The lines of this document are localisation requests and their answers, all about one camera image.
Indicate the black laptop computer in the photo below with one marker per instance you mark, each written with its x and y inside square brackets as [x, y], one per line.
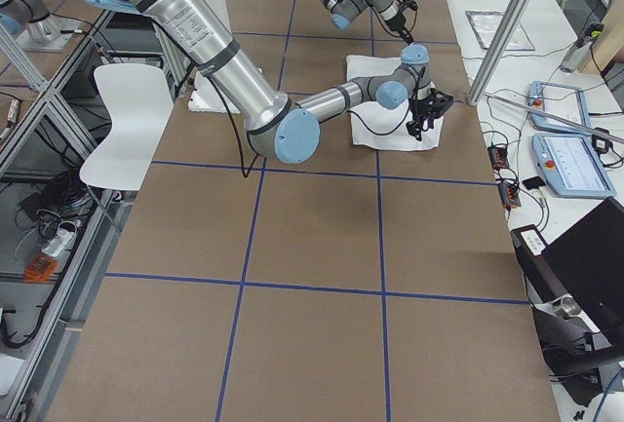
[586, 261]

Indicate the blue teach pendant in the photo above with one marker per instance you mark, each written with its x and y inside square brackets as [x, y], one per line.
[563, 100]
[570, 166]

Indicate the orange box on floor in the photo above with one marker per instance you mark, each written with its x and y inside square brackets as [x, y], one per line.
[40, 269]

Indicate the black orange adapter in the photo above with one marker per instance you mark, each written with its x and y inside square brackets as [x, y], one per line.
[498, 157]
[508, 193]

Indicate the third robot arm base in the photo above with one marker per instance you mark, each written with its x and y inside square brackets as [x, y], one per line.
[33, 25]

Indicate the white plastic chair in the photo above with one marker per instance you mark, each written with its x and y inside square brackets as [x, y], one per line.
[138, 100]

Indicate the grey water bottle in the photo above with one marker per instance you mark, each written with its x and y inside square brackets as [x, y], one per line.
[580, 49]

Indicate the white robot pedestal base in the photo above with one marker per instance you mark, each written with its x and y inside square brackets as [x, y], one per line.
[205, 98]

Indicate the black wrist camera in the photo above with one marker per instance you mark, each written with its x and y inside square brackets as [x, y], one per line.
[407, 4]
[439, 102]

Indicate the white power strip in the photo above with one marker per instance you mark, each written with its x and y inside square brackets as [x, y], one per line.
[55, 246]

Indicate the upper black orange adapter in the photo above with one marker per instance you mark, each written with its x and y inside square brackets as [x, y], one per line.
[498, 157]

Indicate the white long-sleeve printed shirt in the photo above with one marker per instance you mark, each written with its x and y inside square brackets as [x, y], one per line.
[382, 125]

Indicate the aluminium frame post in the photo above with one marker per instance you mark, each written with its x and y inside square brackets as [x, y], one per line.
[512, 16]

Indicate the lower blue teach pendant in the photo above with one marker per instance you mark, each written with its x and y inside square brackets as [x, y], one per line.
[570, 166]

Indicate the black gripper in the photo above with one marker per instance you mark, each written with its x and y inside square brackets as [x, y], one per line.
[422, 109]
[398, 23]

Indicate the lower black orange adapter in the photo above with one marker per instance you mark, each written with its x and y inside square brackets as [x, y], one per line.
[508, 193]

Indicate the upper blue teach pendant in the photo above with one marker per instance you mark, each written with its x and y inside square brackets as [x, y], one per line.
[563, 100]

